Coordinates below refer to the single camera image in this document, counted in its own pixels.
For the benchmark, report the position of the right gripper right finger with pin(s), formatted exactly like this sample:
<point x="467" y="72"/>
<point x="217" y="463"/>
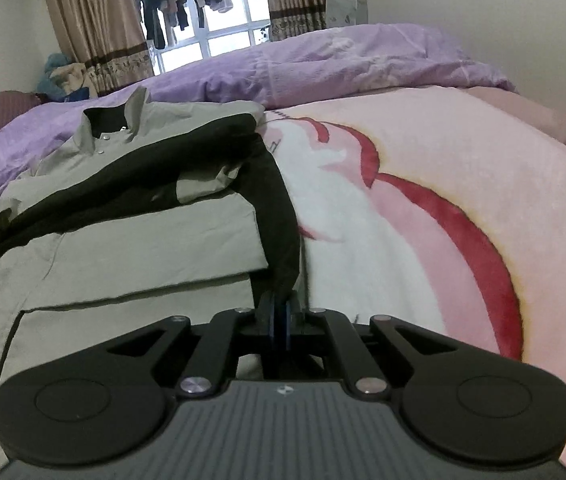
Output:
<point x="390" y="393"/>

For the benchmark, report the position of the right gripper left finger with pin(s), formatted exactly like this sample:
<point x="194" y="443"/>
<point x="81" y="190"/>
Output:
<point x="101" y="403"/>

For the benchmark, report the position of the grey green black jacket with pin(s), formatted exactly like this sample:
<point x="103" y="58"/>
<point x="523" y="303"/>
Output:
<point x="148" y="210"/>

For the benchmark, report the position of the pink patterned blanket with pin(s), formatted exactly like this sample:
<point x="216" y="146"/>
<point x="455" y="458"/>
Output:
<point x="426" y="205"/>

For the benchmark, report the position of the pink pillow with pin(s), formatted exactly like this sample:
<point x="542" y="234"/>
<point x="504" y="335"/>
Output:
<point x="548" y="120"/>

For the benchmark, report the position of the pile of plush toys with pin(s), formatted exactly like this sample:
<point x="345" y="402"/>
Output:
<point x="64" y="80"/>

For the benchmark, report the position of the purple duvet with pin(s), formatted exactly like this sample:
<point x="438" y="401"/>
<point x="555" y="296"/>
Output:
<point x="316" y="66"/>

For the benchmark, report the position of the left beige striped curtain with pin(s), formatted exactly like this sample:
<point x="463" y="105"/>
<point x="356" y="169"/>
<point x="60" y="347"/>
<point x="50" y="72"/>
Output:
<point x="106" y="37"/>

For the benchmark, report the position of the window with hanging laundry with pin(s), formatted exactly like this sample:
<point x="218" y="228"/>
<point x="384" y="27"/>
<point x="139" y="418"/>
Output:
<point x="181" y="32"/>

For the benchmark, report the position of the covered standing fan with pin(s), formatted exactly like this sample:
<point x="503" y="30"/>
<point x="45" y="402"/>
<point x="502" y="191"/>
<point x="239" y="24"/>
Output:
<point x="342" y="13"/>

